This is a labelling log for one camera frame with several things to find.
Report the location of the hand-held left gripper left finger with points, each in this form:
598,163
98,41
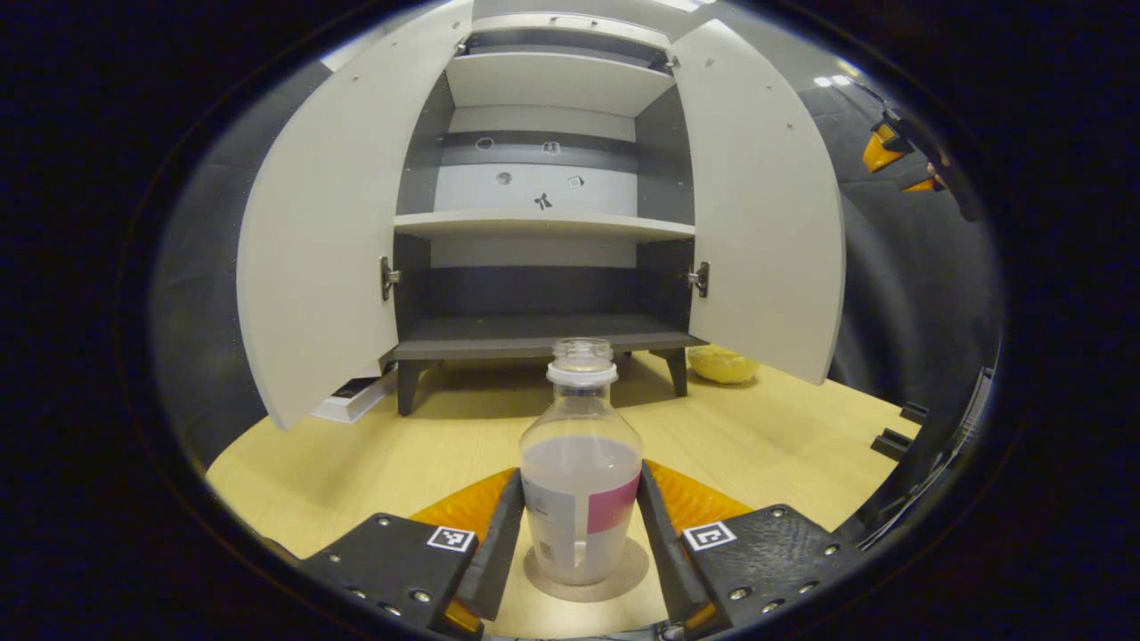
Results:
499,552

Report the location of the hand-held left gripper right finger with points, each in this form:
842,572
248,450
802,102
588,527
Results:
663,552

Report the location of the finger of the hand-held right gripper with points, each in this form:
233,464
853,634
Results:
922,185
877,151

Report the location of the round brown coaster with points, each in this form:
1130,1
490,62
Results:
628,570

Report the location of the clear plastic bottle pink label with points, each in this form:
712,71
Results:
579,472

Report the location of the grey cabinet door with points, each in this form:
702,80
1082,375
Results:
329,223
766,223

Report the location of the grey cabinet with shelves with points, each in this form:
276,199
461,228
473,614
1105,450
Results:
543,85

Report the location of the grey cabinet drawer front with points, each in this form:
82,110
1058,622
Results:
570,23

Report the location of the small ceiling light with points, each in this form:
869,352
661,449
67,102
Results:
834,80

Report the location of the black backdrop cloth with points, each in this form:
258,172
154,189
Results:
917,294

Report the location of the yellow soft toy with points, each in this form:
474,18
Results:
723,365

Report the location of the white flat box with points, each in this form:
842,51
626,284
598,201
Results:
352,401

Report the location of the large ceiling light panel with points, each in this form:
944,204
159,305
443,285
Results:
681,4

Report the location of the black metal bracket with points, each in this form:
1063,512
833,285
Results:
915,412
893,443

